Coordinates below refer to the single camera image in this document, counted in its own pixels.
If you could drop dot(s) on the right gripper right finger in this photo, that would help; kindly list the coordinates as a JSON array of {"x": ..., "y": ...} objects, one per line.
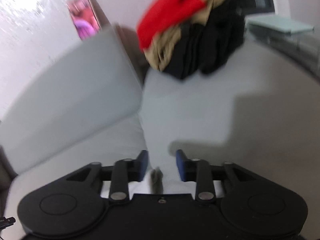
[{"x": 183, "y": 165}]

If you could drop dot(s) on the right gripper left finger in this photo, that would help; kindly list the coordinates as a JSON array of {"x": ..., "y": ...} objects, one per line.
[{"x": 141, "y": 165}]

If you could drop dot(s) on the white t-shirt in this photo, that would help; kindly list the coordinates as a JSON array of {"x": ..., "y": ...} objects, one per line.
[{"x": 155, "y": 182}]

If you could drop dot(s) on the grey sofa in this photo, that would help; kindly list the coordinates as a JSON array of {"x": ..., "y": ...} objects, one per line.
[{"x": 260, "y": 111}]

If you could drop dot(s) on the black folded garment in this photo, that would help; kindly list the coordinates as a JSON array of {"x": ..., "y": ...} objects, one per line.
[{"x": 206, "y": 48}]

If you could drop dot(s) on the red folded garment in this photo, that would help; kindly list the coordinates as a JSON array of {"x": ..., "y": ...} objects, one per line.
[{"x": 163, "y": 14}]

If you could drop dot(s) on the dark glass side table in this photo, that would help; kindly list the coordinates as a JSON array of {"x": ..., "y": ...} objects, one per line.
[{"x": 297, "y": 40}]

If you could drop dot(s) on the tan folded garment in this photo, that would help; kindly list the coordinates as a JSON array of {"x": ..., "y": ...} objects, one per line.
[{"x": 162, "y": 45}]

